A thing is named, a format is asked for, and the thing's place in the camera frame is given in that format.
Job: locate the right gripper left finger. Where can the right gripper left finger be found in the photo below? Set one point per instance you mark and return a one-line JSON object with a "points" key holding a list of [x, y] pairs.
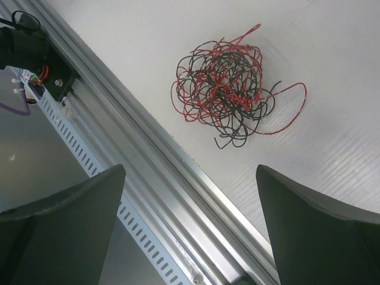
{"points": [[63, 238]]}

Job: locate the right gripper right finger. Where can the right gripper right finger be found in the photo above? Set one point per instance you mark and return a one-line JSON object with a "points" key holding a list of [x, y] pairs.
{"points": [[317, 239]]}

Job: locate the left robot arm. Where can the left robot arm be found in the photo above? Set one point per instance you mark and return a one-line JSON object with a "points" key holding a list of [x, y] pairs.
{"points": [[23, 43]]}

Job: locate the aluminium rail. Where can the aluminium rail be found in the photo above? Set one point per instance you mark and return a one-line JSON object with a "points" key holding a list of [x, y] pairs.
{"points": [[188, 229]]}

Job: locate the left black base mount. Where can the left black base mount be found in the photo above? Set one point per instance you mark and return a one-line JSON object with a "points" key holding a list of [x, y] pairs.
{"points": [[56, 76]]}

